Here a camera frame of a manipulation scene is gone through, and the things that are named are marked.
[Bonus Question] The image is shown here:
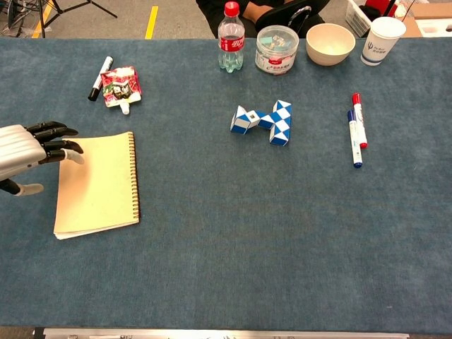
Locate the yellow spiral notebook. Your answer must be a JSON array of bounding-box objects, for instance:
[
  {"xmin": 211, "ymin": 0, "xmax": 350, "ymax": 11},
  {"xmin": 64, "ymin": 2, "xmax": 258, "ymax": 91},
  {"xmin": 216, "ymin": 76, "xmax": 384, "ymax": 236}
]
[{"xmin": 53, "ymin": 131, "xmax": 141, "ymax": 241}]

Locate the blue felt table cloth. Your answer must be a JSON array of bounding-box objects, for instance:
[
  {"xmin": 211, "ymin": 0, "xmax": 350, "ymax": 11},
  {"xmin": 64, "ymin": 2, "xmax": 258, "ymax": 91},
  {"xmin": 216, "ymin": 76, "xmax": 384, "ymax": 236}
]
[{"xmin": 0, "ymin": 37, "xmax": 452, "ymax": 335}]

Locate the red box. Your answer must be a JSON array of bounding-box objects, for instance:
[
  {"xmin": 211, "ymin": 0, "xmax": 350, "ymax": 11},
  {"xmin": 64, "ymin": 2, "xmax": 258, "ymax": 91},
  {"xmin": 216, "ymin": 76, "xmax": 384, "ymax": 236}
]
[{"xmin": 365, "ymin": 0, "xmax": 398, "ymax": 18}]

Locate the black bag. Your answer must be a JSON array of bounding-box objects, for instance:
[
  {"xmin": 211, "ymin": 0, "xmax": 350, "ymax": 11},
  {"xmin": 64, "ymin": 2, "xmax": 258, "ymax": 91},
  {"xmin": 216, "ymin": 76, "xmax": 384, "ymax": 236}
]
[{"xmin": 254, "ymin": 0, "xmax": 331, "ymax": 35}]

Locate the black whiteboard marker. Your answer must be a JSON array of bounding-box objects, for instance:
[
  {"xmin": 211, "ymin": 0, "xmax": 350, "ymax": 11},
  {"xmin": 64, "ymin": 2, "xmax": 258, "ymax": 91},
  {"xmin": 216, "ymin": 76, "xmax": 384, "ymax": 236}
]
[{"xmin": 87, "ymin": 56, "xmax": 114, "ymax": 102}]

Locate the seated person in black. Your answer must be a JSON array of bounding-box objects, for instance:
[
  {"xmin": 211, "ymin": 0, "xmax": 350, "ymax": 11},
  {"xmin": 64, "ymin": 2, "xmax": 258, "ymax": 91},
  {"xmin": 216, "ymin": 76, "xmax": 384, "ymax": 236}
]
[{"xmin": 195, "ymin": 0, "xmax": 326, "ymax": 39}]

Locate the clear jar of binder clips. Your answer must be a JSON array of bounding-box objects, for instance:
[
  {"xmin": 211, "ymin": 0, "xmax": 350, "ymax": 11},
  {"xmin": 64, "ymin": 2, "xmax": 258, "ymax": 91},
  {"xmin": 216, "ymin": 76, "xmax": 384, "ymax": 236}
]
[{"xmin": 254, "ymin": 25, "xmax": 300, "ymax": 76}]

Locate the cardboard box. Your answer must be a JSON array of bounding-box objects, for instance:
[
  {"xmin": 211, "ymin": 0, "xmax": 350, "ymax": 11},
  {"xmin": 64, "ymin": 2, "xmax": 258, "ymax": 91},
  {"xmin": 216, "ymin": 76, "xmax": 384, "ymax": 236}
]
[{"xmin": 402, "ymin": 2, "xmax": 452, "ymax": 38}]

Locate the aluminium table edge rail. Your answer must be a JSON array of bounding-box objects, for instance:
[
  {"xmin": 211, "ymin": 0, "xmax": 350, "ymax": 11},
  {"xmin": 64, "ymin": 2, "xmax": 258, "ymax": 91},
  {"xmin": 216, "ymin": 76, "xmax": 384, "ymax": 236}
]
[{"xmin": 33, "ymin": 327, "xmax": 410, "ymax": 339}]

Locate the white plastic basket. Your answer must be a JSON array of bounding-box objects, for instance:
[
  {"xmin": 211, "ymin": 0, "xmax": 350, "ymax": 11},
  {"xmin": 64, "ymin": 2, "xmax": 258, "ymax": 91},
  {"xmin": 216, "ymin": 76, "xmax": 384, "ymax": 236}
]
[{"xmin": 345, "ymin": 0, "xmax": 410, "ymax": 38}]

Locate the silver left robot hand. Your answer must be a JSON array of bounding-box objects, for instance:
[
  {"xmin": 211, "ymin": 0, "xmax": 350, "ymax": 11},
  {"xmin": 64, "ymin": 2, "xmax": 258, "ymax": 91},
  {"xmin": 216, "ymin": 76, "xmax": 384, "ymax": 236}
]
[{"xmin": 0, "ymin": 121, "xmax": 85, "ymax": 196}]

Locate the cream bowl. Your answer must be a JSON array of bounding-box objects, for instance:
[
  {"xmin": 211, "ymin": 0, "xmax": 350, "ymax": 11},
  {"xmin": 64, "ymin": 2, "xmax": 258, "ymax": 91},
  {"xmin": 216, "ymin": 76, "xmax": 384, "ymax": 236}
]
[{"xmin": 305, "ymin": 23, "xmax": 357, "ymax": 67}]

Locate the clear red-capped cola bottle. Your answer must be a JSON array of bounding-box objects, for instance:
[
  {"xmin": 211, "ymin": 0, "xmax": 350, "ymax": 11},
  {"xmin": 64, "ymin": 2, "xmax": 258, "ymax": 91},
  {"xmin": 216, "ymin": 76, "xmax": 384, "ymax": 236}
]
[{"xmin": 217, "ymin": 1, "xmax": 246, "ymax": 74}]

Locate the blue white snake puzzle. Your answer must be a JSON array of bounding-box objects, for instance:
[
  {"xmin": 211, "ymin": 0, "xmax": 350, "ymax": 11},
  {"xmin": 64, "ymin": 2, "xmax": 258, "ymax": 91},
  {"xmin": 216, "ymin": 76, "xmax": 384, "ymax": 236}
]
[{"xmin": 230, "ymin": 99, "xmax": 293, "ymax": 146}]

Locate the red whiteboard marker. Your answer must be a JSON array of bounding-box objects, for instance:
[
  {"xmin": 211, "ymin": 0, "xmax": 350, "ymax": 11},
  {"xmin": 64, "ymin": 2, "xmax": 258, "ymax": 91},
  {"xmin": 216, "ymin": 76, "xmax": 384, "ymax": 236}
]
[{"xmin": 351, "ymin": 93, "xmax": 369, "ymax": 150}]

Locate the blue whiteboard marker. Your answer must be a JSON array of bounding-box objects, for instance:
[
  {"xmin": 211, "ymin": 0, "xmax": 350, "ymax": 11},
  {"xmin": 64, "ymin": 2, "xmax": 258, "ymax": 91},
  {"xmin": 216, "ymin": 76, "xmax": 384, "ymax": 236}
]
[{"xmin": 347, "ymin": 109, "xmax": 364, "ymax": 169}]

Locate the red snack pouch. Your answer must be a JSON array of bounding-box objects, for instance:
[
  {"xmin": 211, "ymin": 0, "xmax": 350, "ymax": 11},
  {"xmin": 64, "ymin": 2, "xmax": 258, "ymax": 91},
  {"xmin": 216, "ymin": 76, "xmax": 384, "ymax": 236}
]
[{"xmin": 100, "ymin": 66, "xmax": 143, "ymax": 115}]

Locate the black tripod stand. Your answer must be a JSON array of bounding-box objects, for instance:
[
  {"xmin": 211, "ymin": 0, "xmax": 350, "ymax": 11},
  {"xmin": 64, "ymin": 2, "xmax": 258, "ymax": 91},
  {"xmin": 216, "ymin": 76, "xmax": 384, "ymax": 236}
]
[{"xmin": 35, "ymin": 0, "xmax": 119, "ymax": 38}]

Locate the silver carabiner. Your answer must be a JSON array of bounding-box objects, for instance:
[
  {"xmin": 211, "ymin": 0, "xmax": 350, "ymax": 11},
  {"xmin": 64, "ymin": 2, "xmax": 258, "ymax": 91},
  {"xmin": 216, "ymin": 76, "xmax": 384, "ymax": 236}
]
[{"xmin": 287, "ymin": 6, "xmax": 313, "ymax": 28}]

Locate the white paper cup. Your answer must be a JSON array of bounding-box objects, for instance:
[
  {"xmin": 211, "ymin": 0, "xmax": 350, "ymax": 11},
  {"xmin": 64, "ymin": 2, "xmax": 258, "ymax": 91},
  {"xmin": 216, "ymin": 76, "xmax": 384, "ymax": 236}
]
[{"xmin": 360, "ymin": 16, "xmax": 408, "ymax": 67}]

